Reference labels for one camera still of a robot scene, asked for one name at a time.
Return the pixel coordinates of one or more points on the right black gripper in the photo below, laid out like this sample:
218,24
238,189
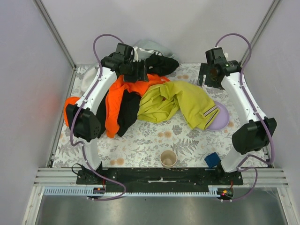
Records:
208,79

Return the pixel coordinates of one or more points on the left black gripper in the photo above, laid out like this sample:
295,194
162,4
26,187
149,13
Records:
136,76

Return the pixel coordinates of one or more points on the orange cloth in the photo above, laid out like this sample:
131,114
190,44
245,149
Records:
114,97

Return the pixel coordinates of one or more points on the yellow cloth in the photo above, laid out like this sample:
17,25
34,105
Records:
161,102

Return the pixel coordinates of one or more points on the black cloth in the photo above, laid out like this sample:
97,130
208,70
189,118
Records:
127,112
161,65

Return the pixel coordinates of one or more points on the purple plate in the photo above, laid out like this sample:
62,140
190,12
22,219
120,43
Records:
221,120

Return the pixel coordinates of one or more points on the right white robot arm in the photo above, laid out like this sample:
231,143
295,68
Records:
256,128

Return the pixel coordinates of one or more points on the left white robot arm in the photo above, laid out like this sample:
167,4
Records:
82,117

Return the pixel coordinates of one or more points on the grey cloth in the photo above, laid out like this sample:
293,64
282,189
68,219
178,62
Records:
146,49

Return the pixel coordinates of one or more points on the floral table mat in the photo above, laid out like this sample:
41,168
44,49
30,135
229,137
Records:
143,142

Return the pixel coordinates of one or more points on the blue cube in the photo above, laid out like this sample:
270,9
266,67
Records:
212,160

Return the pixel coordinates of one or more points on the beige paper cup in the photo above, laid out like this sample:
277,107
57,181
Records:
168,159

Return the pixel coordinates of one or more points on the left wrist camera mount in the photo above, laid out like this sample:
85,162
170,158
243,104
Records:
136,54

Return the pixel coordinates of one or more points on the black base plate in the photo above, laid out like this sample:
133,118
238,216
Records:
175,179

